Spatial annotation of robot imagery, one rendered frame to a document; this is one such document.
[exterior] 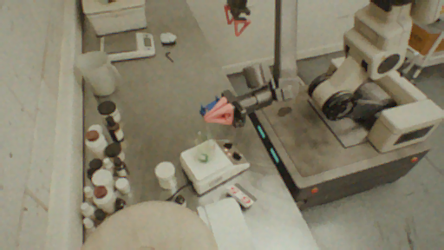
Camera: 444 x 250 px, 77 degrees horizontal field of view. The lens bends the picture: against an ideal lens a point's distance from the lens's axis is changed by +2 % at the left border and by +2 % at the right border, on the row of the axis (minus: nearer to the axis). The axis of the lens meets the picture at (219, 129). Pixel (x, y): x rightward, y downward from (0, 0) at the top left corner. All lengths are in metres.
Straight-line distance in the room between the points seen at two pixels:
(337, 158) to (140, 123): 1.01
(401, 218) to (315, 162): 0.68
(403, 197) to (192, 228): 1.92
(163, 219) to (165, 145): 0.84
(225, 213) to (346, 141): 1.46
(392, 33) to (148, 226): 1.23
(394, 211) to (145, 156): 1.50
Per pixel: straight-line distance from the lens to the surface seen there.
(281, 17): 0.82
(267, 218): 0.89
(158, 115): 1.15
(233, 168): 0.90
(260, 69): 0.79
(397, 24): 1.36
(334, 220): 1.82
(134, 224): 0.22
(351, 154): 1.63
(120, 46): 1.50
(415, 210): 2.07
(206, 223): 0.23
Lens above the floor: 1.56
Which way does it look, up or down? 49 degrees down
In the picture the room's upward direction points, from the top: straight up
